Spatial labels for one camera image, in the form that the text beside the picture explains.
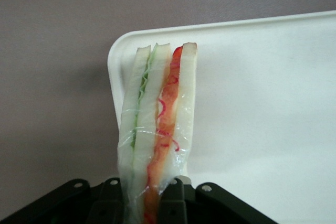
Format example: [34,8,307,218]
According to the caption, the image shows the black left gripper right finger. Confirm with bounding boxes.
[158,177,279,224]

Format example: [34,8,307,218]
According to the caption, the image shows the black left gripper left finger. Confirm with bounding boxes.
[0,177,129,224]

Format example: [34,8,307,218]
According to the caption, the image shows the plastic-wrapped triangle sandwich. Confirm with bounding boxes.
[117,41,199,224]

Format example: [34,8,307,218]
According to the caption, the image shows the white plastic tray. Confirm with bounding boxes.
[107,10,336,224]

